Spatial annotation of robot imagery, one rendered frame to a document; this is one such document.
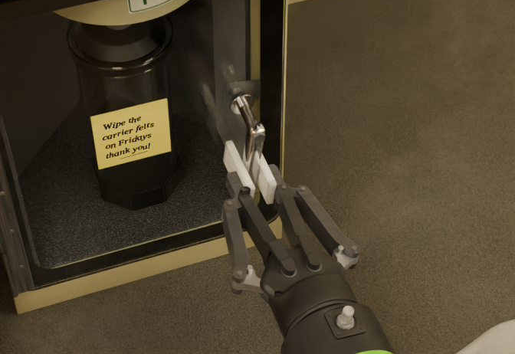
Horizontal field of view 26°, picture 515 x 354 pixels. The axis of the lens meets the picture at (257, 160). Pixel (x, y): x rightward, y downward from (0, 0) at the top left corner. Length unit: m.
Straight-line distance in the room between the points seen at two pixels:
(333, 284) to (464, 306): 0.32
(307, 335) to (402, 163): 0.50
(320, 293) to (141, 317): 0.33
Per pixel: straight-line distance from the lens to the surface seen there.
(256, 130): 1.09
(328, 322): 0.97
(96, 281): 1.29
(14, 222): 1.16
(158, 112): 1.09
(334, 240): 1.08
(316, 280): 1.01
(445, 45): 1.59
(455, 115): 1.50
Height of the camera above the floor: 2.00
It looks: 48 degrees down
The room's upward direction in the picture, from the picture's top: straight up
